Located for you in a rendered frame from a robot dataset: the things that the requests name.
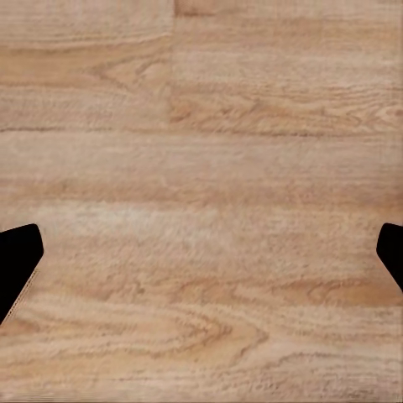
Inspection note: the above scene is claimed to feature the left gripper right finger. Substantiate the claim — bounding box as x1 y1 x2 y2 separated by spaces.
376 223 403 291

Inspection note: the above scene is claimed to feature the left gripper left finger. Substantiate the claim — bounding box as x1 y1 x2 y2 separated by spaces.
0 223 44 324

